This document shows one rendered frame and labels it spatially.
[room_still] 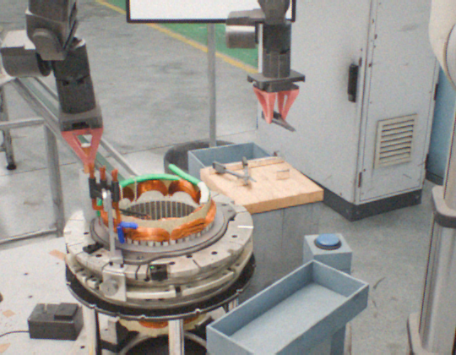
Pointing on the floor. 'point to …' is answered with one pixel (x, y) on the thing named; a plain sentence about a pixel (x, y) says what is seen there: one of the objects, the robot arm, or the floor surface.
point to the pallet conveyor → (28, 90)
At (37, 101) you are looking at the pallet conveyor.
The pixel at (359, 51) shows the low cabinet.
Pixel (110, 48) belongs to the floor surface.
